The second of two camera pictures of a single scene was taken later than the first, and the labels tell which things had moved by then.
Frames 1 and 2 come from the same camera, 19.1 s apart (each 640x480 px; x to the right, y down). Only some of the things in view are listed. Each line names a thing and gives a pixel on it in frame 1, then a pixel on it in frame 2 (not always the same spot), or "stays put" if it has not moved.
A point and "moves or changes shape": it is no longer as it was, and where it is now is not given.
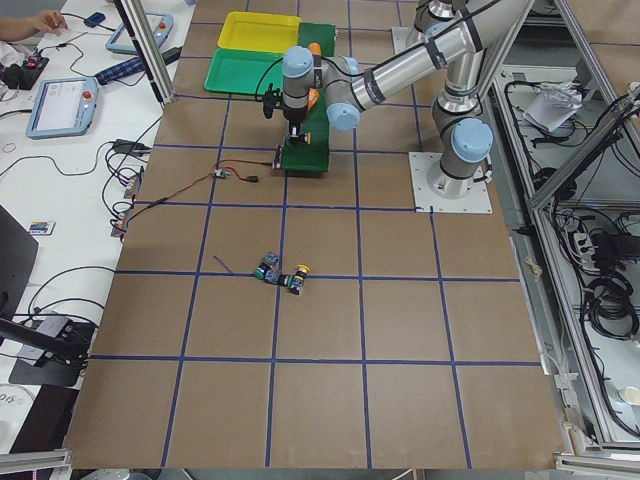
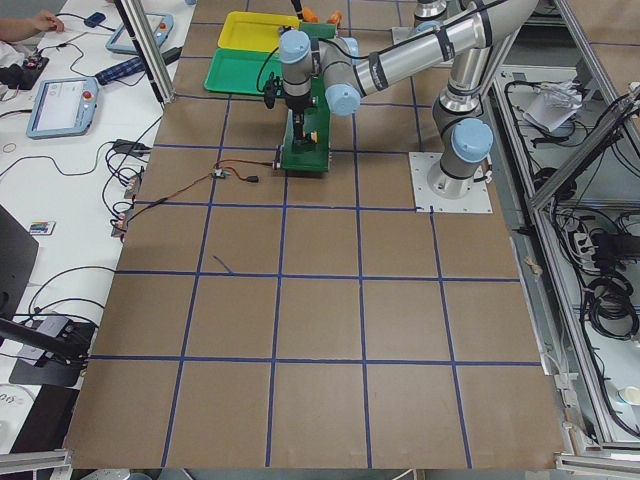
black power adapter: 130,147 stays put
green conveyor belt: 312,154 stays put
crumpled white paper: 554,104 stays put
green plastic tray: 244,71 stays put
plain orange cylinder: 314,48 moves or changes shape
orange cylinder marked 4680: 313,97 moves or changes shape
